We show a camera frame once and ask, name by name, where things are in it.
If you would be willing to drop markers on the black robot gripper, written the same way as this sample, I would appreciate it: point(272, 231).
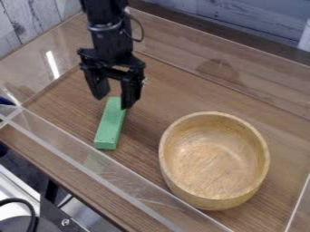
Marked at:
point(111, 56)

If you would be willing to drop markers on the green rectangular block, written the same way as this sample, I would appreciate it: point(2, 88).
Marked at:
point(110, 125)

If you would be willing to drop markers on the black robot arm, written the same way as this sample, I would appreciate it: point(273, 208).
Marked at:
point(104, 12)

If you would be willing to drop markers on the brown wooden bowl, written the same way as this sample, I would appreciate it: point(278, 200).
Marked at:
point(214, 160)

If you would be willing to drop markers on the blue object at left edge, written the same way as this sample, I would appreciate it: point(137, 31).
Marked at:
point(6, 101)

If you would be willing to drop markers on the black metal table leg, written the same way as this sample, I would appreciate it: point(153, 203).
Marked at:
point(48, 208)

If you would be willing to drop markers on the clear acrylic tray wall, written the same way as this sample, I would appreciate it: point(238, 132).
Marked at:
point(198, 72)

